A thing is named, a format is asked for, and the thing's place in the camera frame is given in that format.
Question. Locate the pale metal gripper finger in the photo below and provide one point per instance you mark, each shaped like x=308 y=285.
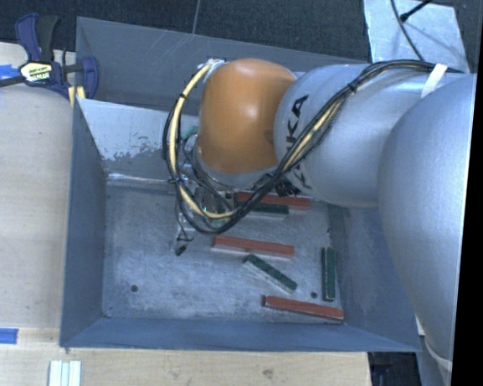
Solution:
x=181 y=246

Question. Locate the red-brown flat block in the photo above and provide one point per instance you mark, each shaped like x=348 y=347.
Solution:
x=303 y=307
x=285 y=200
x=253 y=246

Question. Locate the grey metal bin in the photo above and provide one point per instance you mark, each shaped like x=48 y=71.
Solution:
x=154 y=273

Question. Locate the dark green flat block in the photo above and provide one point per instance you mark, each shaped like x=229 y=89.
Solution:
x=271 y=209
x=328 y=275
x=270 y=272

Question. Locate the pale wood board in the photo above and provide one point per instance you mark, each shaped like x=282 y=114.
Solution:
x=25 y=211

